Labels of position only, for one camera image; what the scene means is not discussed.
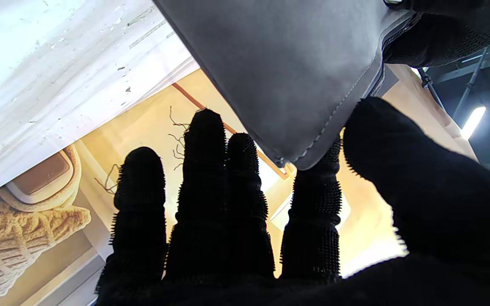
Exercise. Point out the grey suede zip pouch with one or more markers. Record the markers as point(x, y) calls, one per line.
point(292, 63)

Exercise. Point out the ceiling tube light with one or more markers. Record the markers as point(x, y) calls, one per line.
point(472, 122)

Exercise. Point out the printed living room backdrop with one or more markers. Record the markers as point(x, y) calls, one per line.
point(24, 238)

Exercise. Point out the black metal truss frame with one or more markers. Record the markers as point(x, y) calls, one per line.
point(470, 80)

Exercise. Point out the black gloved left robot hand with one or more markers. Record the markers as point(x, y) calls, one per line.
point(453, 29)

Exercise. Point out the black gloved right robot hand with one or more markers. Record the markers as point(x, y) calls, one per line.
point(419, 212)

